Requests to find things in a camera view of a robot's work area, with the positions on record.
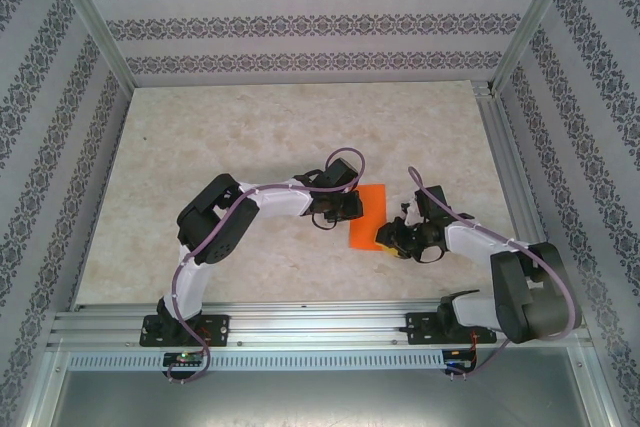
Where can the orange paper sheet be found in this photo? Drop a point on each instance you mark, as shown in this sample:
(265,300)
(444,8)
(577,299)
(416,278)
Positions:
(372,207)

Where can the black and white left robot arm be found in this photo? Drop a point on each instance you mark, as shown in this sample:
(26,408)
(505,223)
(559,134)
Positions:
(220,232)

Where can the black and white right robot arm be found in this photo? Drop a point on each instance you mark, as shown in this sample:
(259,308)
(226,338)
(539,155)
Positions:
(525,302)

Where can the grey metal sheet tray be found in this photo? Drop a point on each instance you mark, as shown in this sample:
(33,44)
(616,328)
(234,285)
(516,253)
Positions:
(320,402)

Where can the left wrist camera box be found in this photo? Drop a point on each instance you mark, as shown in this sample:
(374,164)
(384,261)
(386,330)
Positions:
(342,174)

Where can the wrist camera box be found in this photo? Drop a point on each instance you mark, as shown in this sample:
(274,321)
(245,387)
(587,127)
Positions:
(342,174)
(431,202)

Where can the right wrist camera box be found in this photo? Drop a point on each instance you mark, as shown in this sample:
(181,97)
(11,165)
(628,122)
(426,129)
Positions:
(431,202)

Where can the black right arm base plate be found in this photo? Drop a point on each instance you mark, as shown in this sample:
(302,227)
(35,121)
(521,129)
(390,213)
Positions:
(417,329)

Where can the long aluminium mounting rail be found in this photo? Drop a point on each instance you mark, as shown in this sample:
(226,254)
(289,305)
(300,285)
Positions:
(320,322)

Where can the aluminium side rail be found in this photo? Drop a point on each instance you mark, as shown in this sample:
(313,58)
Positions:
(506,147)

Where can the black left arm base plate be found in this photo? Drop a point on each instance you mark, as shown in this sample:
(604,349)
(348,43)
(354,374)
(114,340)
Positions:
(220,329)

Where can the short aluminium frame post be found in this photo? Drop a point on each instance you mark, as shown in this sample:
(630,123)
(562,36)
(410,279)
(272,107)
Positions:
(37,392)
(597,392)

